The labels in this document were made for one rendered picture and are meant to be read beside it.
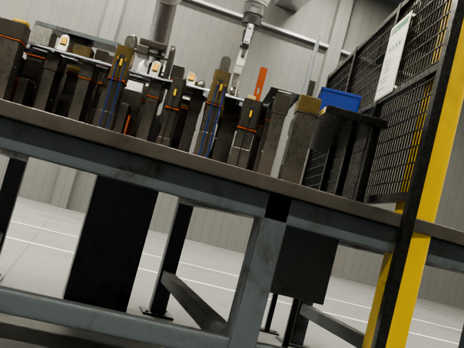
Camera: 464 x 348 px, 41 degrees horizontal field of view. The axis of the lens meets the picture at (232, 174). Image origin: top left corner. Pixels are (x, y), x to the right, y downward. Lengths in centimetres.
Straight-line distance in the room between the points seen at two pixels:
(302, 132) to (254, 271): 66
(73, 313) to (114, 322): 11
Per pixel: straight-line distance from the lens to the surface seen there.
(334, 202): 179
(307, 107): 224
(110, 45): 273
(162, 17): 300
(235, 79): 256
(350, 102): 249
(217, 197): 172
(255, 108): 215
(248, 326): 179
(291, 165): 221
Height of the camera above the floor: 54
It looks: 5 degrees up
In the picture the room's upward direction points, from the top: 15 degrees clockwise
